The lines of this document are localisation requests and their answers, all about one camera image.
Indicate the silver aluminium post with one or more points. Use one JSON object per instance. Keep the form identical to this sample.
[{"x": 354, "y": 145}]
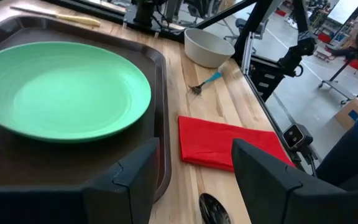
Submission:
[{"x": 247, "y": 53}]

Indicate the small silver-faced camera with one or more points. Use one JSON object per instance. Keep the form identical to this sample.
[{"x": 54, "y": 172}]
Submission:
[{"x": 292, "y": 137}]

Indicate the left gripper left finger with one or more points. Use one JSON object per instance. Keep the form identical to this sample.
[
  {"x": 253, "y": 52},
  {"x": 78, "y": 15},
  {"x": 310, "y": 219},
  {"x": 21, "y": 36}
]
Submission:
[{"x": 126, "y": 193}]

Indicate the green plate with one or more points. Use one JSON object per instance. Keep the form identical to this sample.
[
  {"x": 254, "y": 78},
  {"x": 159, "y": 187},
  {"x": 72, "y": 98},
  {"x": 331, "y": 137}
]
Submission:
[{"x": 64, "y": 93}]

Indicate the person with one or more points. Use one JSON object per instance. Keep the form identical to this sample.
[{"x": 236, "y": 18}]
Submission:
[{"x": 353, "y": 155}]

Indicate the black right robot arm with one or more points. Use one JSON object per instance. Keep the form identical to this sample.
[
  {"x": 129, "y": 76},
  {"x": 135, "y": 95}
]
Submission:
[{"x": 145, "y": 12}]

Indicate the grey bowl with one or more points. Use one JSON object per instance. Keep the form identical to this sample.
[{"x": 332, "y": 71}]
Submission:
[{"x": 207, "y": 49}]

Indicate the black wheeled stand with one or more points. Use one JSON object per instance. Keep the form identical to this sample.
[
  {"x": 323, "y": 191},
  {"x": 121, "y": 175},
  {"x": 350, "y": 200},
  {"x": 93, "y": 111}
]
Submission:
[{"x": 334, "y": 87}]

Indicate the black drawer unit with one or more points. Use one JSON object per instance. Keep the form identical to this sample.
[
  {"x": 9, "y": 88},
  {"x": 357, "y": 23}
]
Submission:
[{"x": 263, "y": 81}]

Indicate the cardboard box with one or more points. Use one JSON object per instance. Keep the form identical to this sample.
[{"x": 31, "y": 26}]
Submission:
[{"x": 350, "y": 113}]

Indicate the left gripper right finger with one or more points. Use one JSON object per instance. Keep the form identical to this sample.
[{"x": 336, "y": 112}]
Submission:
[{"x": 266, "y": 186}]

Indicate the red cloth napkin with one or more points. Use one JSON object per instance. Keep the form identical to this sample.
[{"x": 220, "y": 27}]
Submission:
[{"x": 216, "y": 143}]

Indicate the brown plastic tray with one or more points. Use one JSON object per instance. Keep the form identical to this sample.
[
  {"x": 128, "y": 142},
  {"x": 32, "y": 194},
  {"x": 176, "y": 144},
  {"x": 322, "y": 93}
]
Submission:
[{"x": 42, "y": 161}]

